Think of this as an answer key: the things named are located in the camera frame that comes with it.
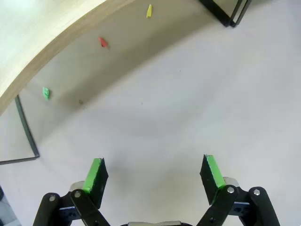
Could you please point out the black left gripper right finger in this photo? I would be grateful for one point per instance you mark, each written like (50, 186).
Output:
(212, 181)

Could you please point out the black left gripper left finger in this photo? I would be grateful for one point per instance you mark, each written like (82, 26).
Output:
(92, 179)

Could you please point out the green paper scrap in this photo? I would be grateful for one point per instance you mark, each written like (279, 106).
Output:
(46, 93)

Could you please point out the red paper scrap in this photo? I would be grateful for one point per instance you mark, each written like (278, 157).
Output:
(102, 42)

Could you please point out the yellow paper scrap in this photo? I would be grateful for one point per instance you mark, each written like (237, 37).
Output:
(149, 11)

